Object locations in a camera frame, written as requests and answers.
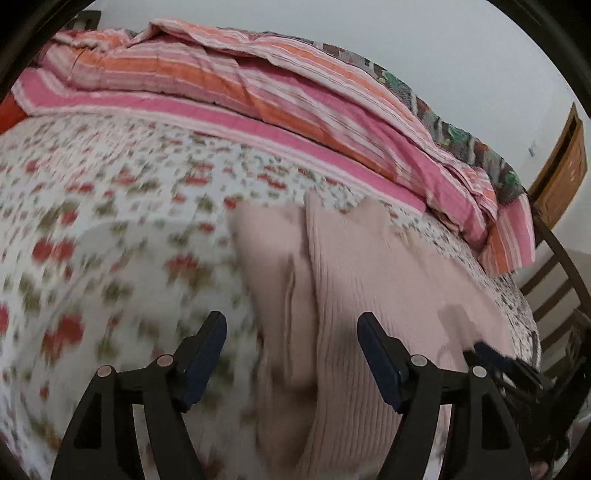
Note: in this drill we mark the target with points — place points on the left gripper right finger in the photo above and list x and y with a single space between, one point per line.
483 441

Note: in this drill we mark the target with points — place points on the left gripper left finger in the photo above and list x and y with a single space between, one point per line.
100 441

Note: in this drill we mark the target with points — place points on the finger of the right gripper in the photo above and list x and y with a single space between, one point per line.
480 364
491 349

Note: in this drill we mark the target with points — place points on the pink knitted sweater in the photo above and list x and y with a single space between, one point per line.
312 272

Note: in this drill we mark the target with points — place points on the brown wooden door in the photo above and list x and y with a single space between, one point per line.
562 175

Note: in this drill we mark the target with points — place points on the floral bed sheet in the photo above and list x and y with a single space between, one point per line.
115 246

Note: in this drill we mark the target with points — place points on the floral patchwork blanket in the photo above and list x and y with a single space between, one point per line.
461 144

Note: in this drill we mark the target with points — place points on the pink orange striped quilt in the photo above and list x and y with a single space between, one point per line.
247 84

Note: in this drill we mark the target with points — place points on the red pillow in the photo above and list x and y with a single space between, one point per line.
10 113

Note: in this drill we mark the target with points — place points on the dark wooden headboard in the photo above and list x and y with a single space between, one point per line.
85 20

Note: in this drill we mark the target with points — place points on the white wall switch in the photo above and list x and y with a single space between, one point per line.
533 148

